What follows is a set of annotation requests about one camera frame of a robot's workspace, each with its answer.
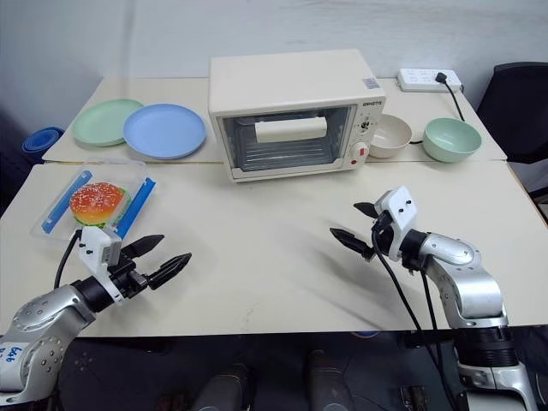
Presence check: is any glass oven door with handle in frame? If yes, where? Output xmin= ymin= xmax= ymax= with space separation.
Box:
xmin=217 ymin=105 xmax=359 ymax=181

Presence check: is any blue round ribbed object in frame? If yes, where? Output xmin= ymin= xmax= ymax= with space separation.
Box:
xmin=21 ymin=126 xmax=66 ymax=155

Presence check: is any white power strip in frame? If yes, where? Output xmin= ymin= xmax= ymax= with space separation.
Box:
xmin=396 ymin=67 xmax=464 ymax=92

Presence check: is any green bowl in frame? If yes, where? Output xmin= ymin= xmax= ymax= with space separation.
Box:
xmin=423 ymin=117 xmax=483 ymax=164

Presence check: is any dark rounded shape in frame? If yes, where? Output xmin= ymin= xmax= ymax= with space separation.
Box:
xmin=192 ymin=362 xmax=250 ymax=411

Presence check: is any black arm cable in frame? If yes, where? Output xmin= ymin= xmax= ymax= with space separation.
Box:
xmin=53 ymin=229 xmax=85 ymax=289
xmin=370 ymin=220 xmax=462 ymax=411
xmin=419 ymin=265 xmax=441 ymax=333

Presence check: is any black office chair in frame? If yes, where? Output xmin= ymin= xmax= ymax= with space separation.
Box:
xmin=475 ymin=62 xmax=548 ymax=206

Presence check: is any cream toaster oven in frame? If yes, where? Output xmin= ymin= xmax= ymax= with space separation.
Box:
xmin=208 ymin=48 xmax=388 ymax=185

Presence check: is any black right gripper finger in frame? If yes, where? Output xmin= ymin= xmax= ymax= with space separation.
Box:
xmin=353 ymin=200 xmax=380 ymax=220
xmin=329 ymin=228 xmax=374 ymax=260

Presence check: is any toy hamburger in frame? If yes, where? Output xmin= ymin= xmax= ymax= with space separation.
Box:
xmin=69 ymin=182 xmax=129 ymax=229

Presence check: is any black plug with cable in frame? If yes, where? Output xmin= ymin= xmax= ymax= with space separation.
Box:
xmin=408 ymin=72 xmax=468 ymax=146

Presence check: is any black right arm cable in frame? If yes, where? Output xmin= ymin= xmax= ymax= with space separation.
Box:
xmin=419 ymin=265 xmax=441 ymax=333
xmin=370 ymin=220 xmax=462 ymax=411

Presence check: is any green plastic plate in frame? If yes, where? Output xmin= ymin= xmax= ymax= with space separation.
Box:
xmin=71 ymin=98 xmax=146 ymax=149

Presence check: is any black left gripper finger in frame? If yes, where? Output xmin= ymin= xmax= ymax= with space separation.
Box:
xmin=121 ymin=234 xmax=166 ymax=260
xmin=147 ymin=252 xmax=193 ymax=292

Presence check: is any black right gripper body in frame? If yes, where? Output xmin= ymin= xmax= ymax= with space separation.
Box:
xmin=369 ymin=212 xmax=404 ymax=259

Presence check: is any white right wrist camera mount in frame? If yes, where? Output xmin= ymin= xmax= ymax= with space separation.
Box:
xmin=371 ymin=186 xmax=423 ymax=262

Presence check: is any clear container with blue clips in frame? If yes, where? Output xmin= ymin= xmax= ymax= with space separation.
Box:
xmin=29 ymin=155 xmax=158 ymax=250

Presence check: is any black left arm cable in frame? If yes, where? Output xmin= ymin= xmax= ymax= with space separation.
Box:
xmin=53 ymin=229 xmax=85 ymax=289

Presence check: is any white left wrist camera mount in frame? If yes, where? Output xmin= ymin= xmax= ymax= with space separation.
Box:
xmin=79 ymin=226 xmax=123 ymax=301

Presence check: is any beige bowl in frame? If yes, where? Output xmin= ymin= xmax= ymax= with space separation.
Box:
xmin=368 ymin=113 xmax=414 ymax=160

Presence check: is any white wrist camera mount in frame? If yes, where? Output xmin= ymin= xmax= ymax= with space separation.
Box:
xmin=79 ymin=226 xmax=123 ymax=301
xmin=371 ymin=186 xmax=423 ymax=262

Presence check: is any blue plastic plate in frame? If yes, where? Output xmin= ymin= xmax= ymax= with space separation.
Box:
xmin=122 ymin=103 xmax=208 ymax=161

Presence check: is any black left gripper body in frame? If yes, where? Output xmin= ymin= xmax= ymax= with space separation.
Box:
xmin=106 ymin=251 xmax=152 ymax=301

